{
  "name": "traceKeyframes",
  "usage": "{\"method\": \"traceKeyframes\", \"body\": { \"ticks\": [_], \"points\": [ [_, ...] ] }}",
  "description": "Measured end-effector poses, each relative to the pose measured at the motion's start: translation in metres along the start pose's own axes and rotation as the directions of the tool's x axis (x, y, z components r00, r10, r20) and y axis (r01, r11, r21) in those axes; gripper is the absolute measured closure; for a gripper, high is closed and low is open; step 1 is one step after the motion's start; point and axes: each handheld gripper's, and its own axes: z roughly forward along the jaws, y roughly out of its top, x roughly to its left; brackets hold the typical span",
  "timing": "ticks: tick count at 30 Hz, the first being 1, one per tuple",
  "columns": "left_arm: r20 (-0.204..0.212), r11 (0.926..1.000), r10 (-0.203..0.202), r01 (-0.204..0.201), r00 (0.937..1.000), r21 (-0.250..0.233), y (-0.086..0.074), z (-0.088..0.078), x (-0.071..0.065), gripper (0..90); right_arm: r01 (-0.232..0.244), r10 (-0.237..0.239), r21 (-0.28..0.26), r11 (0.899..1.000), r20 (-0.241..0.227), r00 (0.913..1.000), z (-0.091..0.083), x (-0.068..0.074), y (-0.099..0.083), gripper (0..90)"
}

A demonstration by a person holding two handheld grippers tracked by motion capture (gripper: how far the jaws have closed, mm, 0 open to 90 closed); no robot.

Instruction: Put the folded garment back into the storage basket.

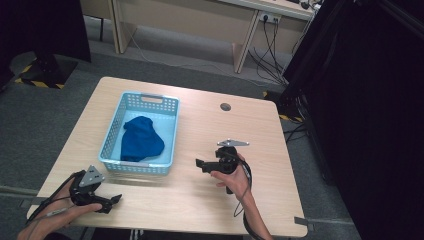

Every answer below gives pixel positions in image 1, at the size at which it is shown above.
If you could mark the person's left hand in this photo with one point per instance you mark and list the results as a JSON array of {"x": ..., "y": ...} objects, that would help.
[{"x": 63, "y": 213}]

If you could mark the black stand base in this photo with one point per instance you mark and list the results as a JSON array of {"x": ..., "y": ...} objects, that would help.
[{"x": 46, "y": 71}]

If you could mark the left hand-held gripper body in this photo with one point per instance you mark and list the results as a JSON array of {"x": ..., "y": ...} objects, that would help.
[{"x": 85, "y": 191}]

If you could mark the person's right hand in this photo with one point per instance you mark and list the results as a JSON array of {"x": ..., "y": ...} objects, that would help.
[{"x": 235, "y": 181}]

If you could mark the black curtain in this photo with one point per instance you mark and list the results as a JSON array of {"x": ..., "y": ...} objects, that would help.
[
  {"x": 366, "y": 116},
  {"x": 40, "y": 23}
]

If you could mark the blue cloth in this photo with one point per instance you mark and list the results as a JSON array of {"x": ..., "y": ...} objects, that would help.
[{"x": 141, "y": 140}]

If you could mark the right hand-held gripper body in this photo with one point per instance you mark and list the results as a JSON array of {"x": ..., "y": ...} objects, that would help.
[{"x": 228, "y": 160}]

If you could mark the white wall socket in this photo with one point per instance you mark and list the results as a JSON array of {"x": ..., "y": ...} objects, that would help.
[{"x": 269, "y": 17}]

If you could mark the beige wooden desk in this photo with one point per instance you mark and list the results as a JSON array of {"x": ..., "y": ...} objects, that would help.
[{"x": 186, "y": 20}]

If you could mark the light blue plastic basket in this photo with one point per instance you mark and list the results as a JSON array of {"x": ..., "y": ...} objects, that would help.
[{"x": 166, "y": 133}]

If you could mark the grey metal table bracket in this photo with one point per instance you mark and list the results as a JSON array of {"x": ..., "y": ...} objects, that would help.
[
  {"x": 303, "y": 221},
  {"x": 28, "y": 202}
]

